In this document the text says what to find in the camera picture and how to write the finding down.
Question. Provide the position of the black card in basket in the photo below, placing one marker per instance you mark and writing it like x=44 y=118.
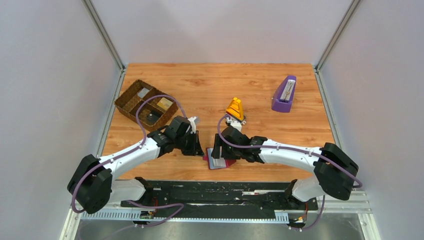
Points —
x=152 y=118

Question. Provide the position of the red leather card holder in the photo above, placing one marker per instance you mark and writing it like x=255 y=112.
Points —
x=217 y=163

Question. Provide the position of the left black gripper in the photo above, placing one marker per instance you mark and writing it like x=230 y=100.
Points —
x=192 y=143

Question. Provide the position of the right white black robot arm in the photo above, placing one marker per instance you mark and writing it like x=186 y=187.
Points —
x=334 y=172

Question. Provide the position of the gold card in basket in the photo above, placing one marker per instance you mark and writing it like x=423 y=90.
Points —
x=164 y=103

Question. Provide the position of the purple metronome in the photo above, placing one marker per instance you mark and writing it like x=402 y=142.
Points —
x=283 y=97

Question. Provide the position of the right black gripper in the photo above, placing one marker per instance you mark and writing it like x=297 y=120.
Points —
x=219 y=146

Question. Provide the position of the yellow toy truck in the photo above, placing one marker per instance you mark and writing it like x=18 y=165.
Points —
x=235 y=109

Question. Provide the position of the silver card in basket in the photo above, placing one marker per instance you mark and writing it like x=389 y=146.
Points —
x=143 y=92

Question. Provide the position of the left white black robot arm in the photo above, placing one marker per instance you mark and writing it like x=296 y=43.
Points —
x=96 y=182

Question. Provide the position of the brown woven divided basket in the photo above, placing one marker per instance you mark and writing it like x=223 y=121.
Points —
x=136 y=108

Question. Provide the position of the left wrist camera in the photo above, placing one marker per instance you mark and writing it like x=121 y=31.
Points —
x=194 y=120

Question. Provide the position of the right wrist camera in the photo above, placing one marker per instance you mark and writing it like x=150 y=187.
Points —
x=235 y=123

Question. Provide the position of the white slotted cable duct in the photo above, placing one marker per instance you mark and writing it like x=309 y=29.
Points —
x=136 y=215

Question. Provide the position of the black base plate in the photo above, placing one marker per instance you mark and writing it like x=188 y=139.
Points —
x=223 y=199

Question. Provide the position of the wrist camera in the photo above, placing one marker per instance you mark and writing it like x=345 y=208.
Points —
x=194 y=120
x=235 y=123

